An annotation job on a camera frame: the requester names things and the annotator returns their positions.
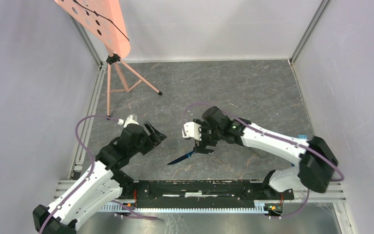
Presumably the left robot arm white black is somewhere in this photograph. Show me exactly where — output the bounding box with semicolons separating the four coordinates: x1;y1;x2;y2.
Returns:
33;121;167;234

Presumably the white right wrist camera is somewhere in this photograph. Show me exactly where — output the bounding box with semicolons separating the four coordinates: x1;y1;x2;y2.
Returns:
182;122;202;141

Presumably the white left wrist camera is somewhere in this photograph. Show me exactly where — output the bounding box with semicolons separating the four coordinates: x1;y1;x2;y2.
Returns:
117;114;140;128

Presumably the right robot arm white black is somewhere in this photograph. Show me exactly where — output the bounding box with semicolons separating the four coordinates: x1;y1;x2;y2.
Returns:
182;106;338;199

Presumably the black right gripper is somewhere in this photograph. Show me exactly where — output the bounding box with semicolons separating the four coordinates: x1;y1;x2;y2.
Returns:
193;119;223;155

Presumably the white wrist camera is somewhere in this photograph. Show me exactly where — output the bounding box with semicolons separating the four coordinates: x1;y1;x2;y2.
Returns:
182;122;202;141
117;114;140;128

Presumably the pink music stand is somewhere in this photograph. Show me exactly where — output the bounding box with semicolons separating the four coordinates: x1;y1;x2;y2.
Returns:
56;0;163;117

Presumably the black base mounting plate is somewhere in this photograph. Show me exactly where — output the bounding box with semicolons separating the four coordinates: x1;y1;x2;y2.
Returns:
118;180;295;209

